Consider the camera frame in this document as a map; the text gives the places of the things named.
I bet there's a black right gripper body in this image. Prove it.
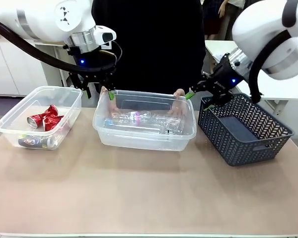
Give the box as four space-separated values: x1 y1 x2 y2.
205 53 246 102

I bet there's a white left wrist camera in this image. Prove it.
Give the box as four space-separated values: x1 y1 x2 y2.
93 25 117 49

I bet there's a person in black clothes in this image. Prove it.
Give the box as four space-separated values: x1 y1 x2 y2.
91 0 207 95

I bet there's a background person red skirt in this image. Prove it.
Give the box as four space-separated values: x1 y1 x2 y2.
203 0 229 41

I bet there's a crushed dark blue can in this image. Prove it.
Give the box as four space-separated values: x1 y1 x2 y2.
17 134 57 150

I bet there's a person's left hand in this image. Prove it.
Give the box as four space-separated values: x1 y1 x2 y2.
164 88 190 118

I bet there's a white desk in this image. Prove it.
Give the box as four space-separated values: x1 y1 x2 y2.
204 39 298 108

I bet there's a person's right hand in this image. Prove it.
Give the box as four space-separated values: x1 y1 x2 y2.
99 85 120 114

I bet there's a clear plastic bin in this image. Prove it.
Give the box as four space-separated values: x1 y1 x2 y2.
0 85 83 151
92 89 198 152

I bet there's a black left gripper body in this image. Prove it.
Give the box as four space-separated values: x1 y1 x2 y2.
64 44 117 85

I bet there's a clear crushed plastic bottle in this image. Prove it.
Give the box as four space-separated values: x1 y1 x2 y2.
158 112 187 136

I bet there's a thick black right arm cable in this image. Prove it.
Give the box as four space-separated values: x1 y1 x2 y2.
248 29 297 104

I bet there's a crushed red can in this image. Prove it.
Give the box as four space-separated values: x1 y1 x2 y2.
26 104 66 132

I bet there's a clear bottle purple label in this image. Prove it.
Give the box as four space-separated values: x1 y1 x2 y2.
103 111 165 130

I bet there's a dark grey woven plastic basket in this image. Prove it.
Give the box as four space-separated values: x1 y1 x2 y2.
197 92 295 167

